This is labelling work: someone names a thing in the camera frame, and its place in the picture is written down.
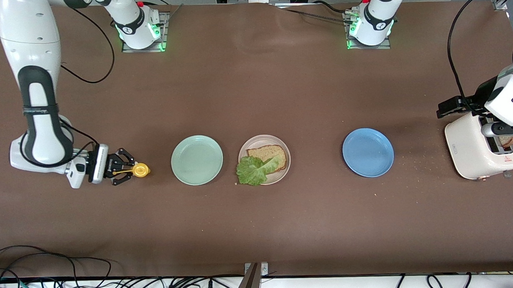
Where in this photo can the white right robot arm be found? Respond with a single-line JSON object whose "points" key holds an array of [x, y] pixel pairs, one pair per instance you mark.
{"points": [[31, 41]]}

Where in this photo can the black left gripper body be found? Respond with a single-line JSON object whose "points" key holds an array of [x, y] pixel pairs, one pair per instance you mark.
{"points": [[480, 95]]}

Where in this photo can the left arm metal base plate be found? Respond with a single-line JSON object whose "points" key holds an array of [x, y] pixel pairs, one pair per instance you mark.
{"points": [[368, 47]]}

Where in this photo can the aluminium corner bracket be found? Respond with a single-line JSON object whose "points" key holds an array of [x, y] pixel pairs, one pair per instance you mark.
{"points": [[499, 4]]}

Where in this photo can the yellow mustard squeeze bottle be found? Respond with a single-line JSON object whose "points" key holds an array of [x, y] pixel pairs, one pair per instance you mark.
{"points": [[141, 170]]}

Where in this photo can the green plate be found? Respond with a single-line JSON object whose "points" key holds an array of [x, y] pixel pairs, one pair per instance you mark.
{"points": [[197, 160]]}

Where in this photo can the brown bread slice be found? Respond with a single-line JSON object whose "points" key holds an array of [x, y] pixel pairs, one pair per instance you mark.
{"points": [[269, 153], [509, 140]]}

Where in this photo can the green lettuce leaf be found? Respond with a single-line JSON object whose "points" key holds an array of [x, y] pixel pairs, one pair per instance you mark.
{"points": [[251, 172]]}

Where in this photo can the grey metal table bracket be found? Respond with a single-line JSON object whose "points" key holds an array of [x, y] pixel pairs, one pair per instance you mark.
{"points": [[250, 285]]}

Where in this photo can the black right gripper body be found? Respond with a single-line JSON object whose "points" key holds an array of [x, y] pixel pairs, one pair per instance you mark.
{"points": [[112, 164]]}

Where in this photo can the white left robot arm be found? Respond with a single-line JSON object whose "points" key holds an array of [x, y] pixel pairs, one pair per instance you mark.
{"points": [[378, 20]]}

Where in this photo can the blue plate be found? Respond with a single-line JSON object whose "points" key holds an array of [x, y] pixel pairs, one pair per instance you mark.
{"points": [[368, 152]]}

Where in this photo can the cream white toaster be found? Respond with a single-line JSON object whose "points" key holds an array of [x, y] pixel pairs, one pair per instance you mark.
{"points": [[465, 149]]}

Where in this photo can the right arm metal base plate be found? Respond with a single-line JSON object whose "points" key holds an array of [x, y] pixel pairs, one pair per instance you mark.
{"points": [[164, 36]]}

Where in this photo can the beige plate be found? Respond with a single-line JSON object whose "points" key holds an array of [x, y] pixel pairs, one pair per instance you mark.
{"points": [[262, 139]]}

